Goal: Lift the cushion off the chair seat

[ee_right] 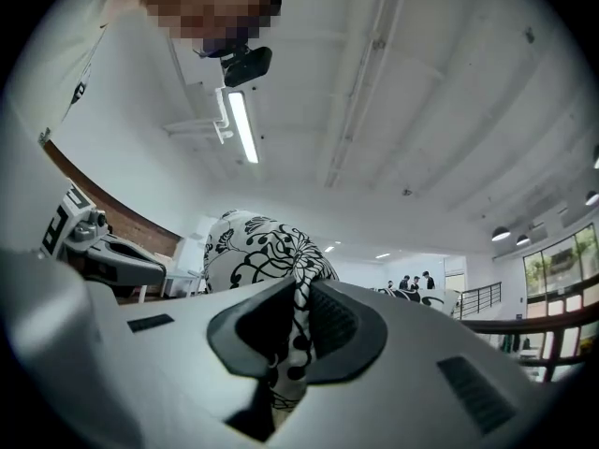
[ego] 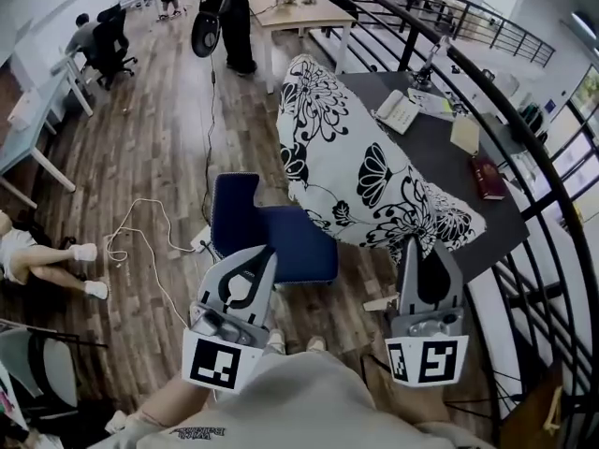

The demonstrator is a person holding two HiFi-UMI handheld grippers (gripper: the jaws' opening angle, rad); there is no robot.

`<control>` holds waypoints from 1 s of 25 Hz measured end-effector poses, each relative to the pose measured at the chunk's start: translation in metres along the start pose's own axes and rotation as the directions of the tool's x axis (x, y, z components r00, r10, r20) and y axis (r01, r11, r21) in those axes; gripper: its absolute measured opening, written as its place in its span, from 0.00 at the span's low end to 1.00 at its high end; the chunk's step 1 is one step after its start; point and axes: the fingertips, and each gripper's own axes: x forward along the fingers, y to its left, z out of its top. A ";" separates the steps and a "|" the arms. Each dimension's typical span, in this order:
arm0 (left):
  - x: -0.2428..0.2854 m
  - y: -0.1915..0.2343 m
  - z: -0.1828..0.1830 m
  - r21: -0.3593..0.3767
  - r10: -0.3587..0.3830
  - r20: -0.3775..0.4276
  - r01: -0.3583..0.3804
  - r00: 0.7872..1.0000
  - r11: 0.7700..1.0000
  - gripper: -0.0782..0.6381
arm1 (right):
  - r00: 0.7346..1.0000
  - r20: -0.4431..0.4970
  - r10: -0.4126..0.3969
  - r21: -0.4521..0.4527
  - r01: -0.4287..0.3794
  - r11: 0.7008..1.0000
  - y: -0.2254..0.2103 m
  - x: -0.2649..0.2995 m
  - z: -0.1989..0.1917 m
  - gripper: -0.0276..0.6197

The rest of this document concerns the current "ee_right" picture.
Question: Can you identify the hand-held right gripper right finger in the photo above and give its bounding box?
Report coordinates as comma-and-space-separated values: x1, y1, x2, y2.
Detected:
270, 278, 568, 449

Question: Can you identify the long ceiling light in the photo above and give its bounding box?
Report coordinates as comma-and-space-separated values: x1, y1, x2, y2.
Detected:
226, 89, 260, 166

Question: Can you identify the black head camera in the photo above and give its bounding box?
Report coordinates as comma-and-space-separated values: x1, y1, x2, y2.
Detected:
219, 46, 274, 88

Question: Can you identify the black straight railing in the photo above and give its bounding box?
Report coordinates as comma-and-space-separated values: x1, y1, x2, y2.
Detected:
453, 282, 504, 321

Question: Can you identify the white ceiling conduit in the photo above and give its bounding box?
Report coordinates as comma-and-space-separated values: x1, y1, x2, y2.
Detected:
322, 0, 409, 189

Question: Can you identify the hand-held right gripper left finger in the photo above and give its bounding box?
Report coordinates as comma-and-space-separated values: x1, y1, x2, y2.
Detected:
0, 248, 300, 449

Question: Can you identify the person's beige shirt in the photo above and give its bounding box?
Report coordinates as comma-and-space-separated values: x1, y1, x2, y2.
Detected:
4, 0, 188, 252

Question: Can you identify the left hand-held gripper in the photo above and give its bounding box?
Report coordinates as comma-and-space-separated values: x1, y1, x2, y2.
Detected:
39, 180, 168, 299

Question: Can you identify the black curved railing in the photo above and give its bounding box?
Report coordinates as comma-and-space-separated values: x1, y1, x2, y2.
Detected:
460, 297, 599, 384

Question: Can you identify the large glass window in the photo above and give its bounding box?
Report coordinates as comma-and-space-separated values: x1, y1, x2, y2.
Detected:
522, 224, 599, 298

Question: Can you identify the round floral white cushion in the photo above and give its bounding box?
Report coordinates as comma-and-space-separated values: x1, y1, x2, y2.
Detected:
203, 209, 458, 413

